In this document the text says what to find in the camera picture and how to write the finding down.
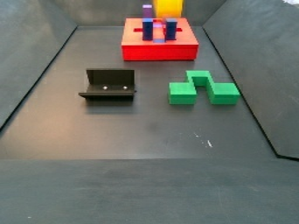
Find long yellow block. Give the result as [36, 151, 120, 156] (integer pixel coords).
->
[153, 0, 183, 18]

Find red slotted board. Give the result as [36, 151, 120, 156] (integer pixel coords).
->
[121, 18, 199, 61]

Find green zigzag block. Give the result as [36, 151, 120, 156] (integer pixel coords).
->
[168, 70, 240, 105]

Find left dark blue block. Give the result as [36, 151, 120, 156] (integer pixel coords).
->
[143, 18, 153, 40]

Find dark blue block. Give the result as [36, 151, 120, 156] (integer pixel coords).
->
[165, 18, 177, 40]
[143, 18, 153, 40]

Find right dark blue block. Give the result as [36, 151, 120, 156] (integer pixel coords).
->
[165, 18, 177, 40]

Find purple upright block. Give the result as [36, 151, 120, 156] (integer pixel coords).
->
[143, 4, 153, 18]

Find black angle bracket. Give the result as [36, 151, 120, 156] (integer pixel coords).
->
[79, 68, 136, 99]

